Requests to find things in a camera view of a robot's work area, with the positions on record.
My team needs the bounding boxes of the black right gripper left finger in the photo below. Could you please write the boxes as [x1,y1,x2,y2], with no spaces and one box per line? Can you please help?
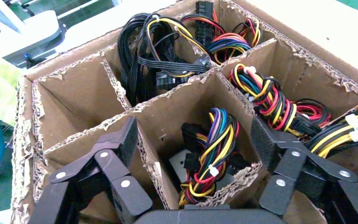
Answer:
[28,116,153,224]

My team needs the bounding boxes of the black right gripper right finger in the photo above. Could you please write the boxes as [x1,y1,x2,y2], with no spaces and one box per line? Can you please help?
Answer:
[251,117,358,224]

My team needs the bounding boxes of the power supply purple green cables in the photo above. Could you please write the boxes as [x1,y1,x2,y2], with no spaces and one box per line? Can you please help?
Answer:
[168,107,243,207]

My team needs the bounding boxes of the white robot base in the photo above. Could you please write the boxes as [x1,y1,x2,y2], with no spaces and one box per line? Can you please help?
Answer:
[0,9,61,68]

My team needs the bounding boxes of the cardboard box with dividers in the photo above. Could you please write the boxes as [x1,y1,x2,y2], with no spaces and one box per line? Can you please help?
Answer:
[10,0,358,224]

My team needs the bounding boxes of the power supply yellow black cables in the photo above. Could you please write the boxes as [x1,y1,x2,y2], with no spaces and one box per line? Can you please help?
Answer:
[304,103,358,160]

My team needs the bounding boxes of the power supply red yellow cables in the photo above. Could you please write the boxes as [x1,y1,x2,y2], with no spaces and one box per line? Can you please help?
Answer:
[227,63,332,138]

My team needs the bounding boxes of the cable bundle in box left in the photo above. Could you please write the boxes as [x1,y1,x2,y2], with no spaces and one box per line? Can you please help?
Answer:
[117,12,212,107]

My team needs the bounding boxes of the power supply blue red cables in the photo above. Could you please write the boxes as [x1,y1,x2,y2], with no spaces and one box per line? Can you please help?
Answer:
[179,0,263,66]

